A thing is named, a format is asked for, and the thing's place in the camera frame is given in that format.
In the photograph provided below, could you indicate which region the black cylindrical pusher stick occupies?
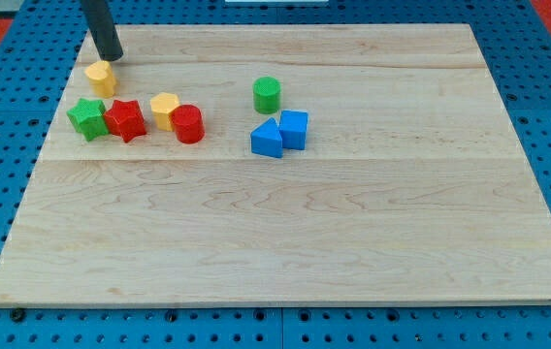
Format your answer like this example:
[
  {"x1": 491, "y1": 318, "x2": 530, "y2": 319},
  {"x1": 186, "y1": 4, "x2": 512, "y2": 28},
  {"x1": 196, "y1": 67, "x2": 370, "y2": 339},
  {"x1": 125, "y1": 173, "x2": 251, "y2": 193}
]
[{"x1": 81, "y1": 0, "x2": 123, "y2": 61}]

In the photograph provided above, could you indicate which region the yellow heart block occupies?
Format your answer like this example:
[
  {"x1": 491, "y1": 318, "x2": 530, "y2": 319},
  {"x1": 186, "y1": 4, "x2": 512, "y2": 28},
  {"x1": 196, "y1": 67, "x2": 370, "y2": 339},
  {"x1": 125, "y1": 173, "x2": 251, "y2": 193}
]
[{"x1": 84, "y1": 60, "x2": 116, "y2": 98}]

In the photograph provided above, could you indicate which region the yellow hexagon block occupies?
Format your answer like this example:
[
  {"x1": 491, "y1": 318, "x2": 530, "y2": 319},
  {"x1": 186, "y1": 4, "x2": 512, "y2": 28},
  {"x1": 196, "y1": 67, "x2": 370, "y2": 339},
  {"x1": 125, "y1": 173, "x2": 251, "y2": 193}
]
[{"x1": 149, "y1": 92, "x2": 180, "y2": 132}]

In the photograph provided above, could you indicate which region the green star block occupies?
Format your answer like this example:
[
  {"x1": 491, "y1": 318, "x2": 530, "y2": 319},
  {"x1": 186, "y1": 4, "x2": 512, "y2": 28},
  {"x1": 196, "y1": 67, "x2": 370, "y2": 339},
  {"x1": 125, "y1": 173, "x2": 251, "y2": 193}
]
[{"x1": 66, "y1": 98, "x2": 109, "y2": 142}]

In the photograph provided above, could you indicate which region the red star block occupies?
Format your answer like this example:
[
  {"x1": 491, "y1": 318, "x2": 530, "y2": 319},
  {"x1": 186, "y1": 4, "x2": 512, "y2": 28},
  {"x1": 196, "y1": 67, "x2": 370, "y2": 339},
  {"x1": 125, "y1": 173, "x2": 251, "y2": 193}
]
[{"x1": 104, "y1": 100, "x2": 147, "y2": 143}]

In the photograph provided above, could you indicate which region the red cylinder block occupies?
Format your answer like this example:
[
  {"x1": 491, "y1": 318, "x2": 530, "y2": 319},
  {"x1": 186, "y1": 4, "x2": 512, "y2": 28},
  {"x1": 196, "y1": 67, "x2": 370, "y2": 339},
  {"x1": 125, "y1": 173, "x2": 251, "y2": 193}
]
[{"x1": 171, "y1": 105, "x2": 205, "y2": 143}]

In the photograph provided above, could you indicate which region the green cylinder block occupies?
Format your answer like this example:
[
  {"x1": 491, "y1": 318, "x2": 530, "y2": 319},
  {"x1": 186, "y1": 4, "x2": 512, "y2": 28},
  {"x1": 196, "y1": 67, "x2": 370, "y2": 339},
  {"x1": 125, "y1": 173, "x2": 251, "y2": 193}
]
[{"x1": 252, "y1": 76, "x2": 281, "y2": 114}]

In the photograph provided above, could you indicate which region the light wooden board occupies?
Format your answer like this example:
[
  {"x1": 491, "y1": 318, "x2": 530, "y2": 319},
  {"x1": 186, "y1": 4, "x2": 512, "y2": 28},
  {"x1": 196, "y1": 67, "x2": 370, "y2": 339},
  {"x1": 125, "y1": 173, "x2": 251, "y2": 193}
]
[{"x1": 0, "y1": 24, "x2": 551, "y2": 308}]

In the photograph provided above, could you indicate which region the blue triangle block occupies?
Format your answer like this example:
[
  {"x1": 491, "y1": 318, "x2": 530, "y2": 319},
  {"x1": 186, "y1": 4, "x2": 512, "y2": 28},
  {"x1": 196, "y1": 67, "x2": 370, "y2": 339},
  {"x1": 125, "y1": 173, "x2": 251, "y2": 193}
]
[{"x1": 250, "y1": 118, "x2": 283, "y2": 158}]

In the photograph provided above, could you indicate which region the blue cube block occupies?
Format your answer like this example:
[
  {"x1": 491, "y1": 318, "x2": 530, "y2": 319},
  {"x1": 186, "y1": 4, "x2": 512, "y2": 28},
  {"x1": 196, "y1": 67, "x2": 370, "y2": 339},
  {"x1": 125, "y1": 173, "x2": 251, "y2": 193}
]
[{"x1": 278, "y1": 110, "x2": 308, "y2": 150}]

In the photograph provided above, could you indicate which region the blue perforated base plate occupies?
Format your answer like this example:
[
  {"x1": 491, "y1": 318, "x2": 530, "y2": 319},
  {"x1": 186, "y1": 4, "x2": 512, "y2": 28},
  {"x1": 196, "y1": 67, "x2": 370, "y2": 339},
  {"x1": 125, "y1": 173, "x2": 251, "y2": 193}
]
[{"x1": 0, "y1": 0, "x2": 551, "y2": 348}]

